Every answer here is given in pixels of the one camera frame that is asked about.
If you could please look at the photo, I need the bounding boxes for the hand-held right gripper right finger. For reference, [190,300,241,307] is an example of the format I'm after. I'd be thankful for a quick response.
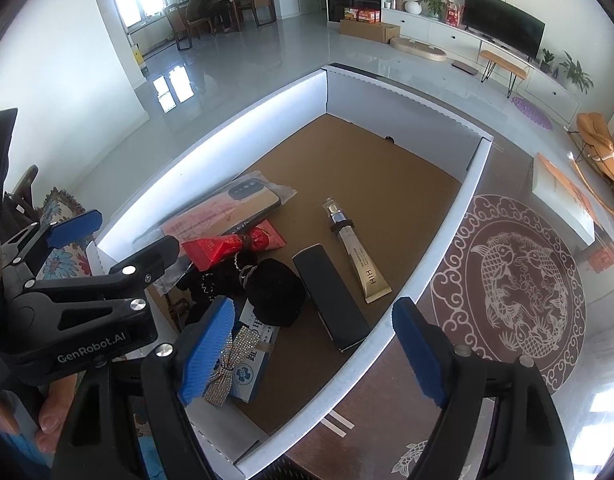
[392,297,575,480]

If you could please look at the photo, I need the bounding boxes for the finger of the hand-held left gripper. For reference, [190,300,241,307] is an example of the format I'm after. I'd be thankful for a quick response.
[22,235,180,304]
[2,208,104,267]

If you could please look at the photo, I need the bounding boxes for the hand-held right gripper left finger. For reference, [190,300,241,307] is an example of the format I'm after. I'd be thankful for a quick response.
[50,296,238,480]

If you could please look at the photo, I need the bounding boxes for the silver rhinestone bow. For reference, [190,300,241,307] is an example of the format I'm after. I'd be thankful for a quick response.
[202,324,263,406]

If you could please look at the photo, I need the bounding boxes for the blue white medicine box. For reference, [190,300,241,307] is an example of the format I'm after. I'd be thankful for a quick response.
[229,302,281,404]

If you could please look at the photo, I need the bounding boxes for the shiny red packet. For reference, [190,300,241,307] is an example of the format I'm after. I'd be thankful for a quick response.
[181,236,249,272]

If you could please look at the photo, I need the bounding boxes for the black cloth with ring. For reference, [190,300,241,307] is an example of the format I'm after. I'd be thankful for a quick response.
[176,252,258,312]

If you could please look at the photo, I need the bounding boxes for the black fuzzy pouch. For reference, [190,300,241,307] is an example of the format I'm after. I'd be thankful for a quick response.
[246,258,308,329]

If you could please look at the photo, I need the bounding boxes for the black printed box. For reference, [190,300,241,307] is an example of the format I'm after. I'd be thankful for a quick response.
[291,243,372,355]

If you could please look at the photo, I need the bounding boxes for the gold cosmetic tube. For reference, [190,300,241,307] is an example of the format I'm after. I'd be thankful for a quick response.
[322,197,393,305]

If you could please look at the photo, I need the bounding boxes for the red printed packet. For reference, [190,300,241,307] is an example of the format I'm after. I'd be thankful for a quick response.
[239,226,287,254]

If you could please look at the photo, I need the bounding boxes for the wooden phone case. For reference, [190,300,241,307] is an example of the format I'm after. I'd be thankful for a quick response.
[207,172,299,239]

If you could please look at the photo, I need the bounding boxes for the white cardboard box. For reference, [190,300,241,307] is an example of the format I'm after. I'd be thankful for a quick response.
[86,62,494,478]

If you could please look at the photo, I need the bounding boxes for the person's left hand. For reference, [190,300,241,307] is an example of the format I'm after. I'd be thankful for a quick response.
[36,380,84,454]

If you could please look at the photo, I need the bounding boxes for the patterned chair cushion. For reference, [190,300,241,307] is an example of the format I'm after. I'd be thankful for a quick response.
[36,189,94,282]

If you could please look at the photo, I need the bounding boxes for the white flat box orange top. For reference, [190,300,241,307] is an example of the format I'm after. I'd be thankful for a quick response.
[531,152,596,247]

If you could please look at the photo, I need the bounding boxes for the purple floor mat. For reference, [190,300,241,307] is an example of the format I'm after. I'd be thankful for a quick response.
[510,95,556,131]

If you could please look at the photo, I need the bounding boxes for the wooden dining chair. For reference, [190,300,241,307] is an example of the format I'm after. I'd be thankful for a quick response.
[236,0,277,29]

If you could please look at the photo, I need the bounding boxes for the orange rocking chair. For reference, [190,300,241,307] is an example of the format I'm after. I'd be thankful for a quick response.
[566,112,614,187]

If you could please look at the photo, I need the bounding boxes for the wooden bench black legs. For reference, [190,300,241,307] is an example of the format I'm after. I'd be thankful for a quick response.
[478,49,530,99]

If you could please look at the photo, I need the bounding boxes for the round wooden platform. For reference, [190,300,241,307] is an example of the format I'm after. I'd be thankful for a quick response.
[390,35,447,64]

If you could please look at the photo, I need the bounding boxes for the brown cardboard box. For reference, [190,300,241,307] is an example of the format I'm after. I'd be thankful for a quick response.
[339,18,401,44]

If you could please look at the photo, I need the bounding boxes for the white television cabinet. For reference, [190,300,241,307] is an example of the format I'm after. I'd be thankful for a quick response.
[381,9,583,124]

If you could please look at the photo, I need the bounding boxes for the red boxes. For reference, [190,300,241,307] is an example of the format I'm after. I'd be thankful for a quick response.
[343,6,382,24]

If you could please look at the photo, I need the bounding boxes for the large leafy potted plant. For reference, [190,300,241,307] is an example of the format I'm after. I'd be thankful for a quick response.
[559,51,594,94]

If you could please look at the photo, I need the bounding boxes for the red gift bag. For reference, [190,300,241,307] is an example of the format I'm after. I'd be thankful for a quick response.
[444,0,466,29]

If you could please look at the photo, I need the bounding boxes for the black television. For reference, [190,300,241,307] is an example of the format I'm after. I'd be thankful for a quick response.
[460,0,546,61]

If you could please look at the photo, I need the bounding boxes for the bushy potted plant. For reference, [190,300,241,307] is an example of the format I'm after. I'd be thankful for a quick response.
[416,0,451,20]

